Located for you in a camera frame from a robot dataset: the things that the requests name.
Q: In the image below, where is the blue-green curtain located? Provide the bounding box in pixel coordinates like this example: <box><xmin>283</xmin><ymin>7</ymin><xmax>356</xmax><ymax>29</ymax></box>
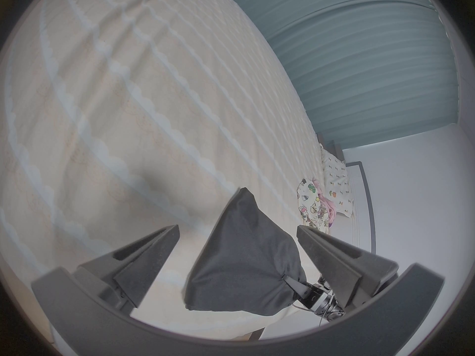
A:
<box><xmin>193</xmin><ymin>0</ymin><xmax>461</xmax><ymax>150</ymax></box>

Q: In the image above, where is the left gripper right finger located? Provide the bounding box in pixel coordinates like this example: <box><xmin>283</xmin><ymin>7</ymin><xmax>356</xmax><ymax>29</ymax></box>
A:
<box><xmin>296</xmin><ymin>225</ymin><xmax>400</xmax><ymax>307</ymax></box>

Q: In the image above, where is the bed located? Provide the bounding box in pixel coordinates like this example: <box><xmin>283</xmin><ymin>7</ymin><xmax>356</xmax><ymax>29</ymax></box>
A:
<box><xmin>0</xmin><ymin>0</ymin><xmax>377</xmax><ymax>345</ymax></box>

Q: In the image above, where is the black garment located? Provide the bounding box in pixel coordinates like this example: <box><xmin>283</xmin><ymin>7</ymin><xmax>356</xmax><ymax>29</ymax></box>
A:
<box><xmin>183</xmin><ymin>187</ymin><xmax>307</xmax><ymax>317</ymax></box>

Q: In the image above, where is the white printed pillow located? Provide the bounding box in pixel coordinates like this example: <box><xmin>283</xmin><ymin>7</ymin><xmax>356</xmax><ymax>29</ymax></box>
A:
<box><xmin>321</xmin><ymin>148</ymin><xmax>354</xmax><ymax>219</ymax></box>

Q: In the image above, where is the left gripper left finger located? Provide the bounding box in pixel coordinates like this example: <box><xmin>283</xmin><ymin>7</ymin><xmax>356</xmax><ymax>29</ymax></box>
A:
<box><xmin>76</xmin><ymin>224</ymin><xmax>181</xmax><ymax>309</ymax></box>

